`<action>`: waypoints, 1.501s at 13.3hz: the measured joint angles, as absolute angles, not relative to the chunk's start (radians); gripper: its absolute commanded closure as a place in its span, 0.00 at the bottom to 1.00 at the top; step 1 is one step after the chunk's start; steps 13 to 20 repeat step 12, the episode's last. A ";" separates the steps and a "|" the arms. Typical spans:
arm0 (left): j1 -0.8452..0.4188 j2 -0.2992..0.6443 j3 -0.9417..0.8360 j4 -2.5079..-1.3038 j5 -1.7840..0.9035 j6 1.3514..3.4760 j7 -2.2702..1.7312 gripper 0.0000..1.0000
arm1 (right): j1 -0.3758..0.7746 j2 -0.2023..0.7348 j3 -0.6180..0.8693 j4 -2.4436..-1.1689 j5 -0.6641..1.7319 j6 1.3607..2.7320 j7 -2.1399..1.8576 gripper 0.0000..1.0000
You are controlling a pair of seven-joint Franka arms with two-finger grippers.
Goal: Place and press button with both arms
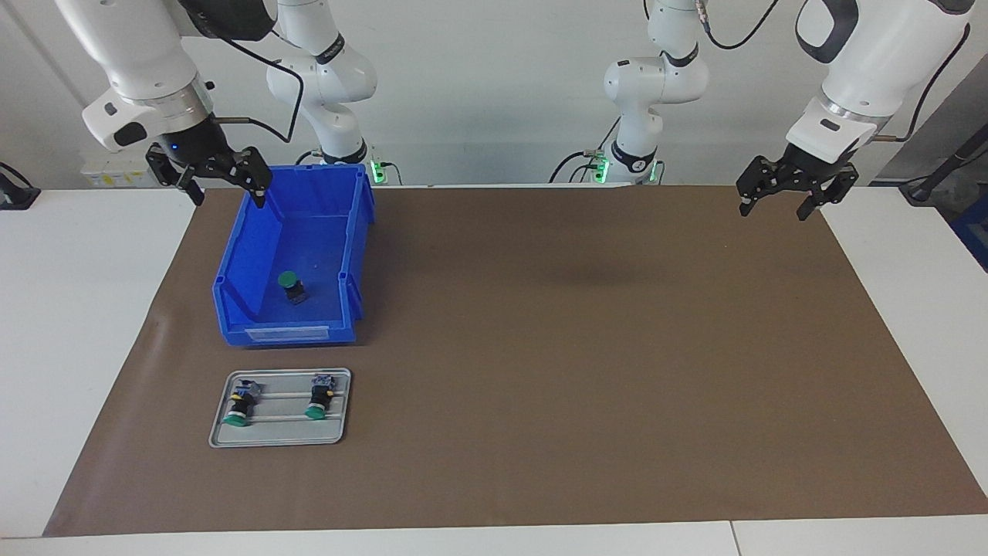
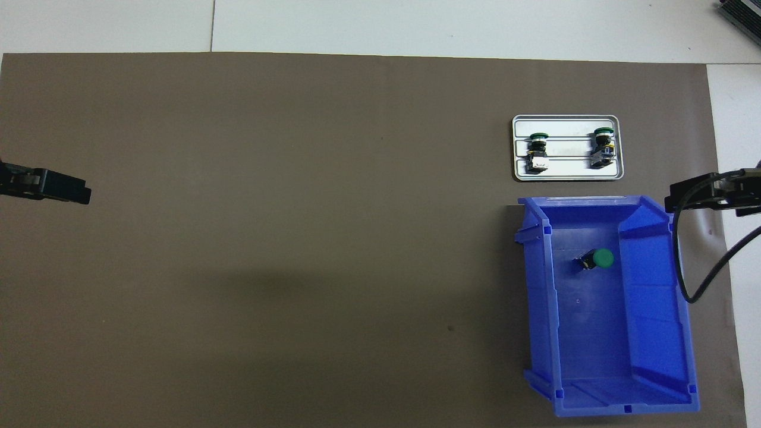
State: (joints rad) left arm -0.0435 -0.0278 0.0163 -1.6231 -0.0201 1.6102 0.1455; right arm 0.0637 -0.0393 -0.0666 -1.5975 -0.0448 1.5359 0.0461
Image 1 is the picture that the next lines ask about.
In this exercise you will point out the brown table mat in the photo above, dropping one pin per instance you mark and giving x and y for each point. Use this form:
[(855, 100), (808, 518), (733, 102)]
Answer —
[(540, 386)]

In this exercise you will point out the black pole stand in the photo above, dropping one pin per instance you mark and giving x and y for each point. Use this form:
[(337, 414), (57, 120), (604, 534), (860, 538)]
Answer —
[(922, 191)]

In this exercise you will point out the blue plastic storage bin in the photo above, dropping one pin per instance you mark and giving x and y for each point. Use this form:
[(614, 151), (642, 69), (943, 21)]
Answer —
[(262, 316)]

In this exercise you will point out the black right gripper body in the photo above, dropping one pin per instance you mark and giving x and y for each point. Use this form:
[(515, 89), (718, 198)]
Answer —
[(197, 150)]

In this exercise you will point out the blue crate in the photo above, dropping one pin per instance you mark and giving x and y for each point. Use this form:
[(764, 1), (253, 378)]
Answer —
[(976, 232)]

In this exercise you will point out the black clamp mount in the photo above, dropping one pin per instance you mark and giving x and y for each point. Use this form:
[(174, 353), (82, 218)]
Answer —
[(19, 197)]

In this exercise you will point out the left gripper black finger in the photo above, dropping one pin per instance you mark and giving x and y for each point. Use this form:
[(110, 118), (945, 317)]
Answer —
[(764, 179), (830, 191)]

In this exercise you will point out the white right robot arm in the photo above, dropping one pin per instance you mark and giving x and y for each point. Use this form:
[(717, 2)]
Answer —
[(139, 54)]

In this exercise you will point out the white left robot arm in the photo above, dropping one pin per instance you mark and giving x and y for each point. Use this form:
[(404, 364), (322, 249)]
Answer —
[(872, 62)]

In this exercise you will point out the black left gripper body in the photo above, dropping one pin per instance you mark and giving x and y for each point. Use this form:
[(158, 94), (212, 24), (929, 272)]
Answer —
[(818, 168)]

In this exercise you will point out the green push button switch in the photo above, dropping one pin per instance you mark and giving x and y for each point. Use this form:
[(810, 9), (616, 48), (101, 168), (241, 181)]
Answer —
[(292, 287), (318, 398), (239, 405)]

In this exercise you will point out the white wall power box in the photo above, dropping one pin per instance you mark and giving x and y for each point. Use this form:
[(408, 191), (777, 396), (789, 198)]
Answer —
[(116, 176)]

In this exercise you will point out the grey metal tray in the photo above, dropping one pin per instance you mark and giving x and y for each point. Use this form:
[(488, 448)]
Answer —
[(278, 432)]

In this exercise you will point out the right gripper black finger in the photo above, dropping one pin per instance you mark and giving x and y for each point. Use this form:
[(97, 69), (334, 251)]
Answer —
[(247, 170), (166, 171)]

